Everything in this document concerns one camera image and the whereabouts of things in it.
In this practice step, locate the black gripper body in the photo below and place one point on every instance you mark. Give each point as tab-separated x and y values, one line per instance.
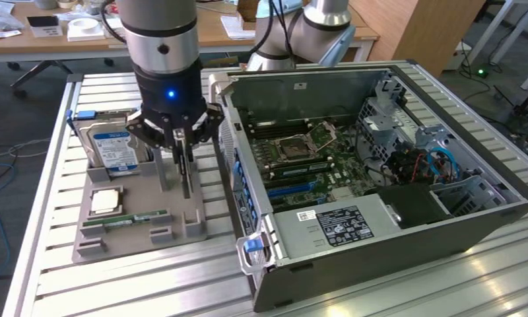
171	86

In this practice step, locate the graphics card with metal bracket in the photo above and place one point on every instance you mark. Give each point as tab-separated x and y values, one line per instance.
184	165

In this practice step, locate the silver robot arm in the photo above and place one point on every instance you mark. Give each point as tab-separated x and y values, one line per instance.
158	33

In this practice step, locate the hard disk in blue caddy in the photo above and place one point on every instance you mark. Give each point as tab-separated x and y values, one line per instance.
112	145

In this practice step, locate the CPU socket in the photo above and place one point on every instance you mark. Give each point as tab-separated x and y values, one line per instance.
292	147

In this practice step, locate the paper stack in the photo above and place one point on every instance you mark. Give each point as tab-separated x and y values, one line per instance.
238	28

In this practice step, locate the silver CPU chip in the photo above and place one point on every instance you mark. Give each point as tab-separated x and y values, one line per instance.
106	200

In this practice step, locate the green RAM stick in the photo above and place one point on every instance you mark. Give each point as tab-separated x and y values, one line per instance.
123	219
302	168

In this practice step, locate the white tape roll box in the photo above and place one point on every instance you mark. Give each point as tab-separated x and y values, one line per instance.
86	29

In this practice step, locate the metal socket cover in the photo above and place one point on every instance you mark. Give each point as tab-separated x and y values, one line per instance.
323	133

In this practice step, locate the blue expansion slot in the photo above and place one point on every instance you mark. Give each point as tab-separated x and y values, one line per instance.
290	191

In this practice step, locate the cardboard box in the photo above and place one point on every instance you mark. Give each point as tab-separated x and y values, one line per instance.
248	10

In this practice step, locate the black and white box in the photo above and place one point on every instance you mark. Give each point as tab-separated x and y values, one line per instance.
46	26

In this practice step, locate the grey parts rack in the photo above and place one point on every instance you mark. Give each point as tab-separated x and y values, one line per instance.
136	244

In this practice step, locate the wooden desk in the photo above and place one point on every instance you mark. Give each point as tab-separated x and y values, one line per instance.
26	46

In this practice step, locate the green motherboard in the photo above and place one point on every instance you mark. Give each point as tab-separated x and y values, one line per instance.
347	180

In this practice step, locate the silver chipset heatsink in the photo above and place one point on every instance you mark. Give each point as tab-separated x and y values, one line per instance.
340	194

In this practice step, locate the blue case release latch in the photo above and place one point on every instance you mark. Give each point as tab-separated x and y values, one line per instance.
251	246

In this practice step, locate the grey power supply unit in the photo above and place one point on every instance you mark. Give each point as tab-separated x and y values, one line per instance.
299	234

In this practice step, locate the clear plastic bag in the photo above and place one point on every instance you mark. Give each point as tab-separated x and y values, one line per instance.
0	14

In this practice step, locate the grey open PC case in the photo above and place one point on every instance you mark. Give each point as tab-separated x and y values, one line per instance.
378	264

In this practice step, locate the wooden cabinet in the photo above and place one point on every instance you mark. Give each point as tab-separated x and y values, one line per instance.
422	29

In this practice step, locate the white table frame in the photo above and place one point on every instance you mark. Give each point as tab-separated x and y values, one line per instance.
502	29

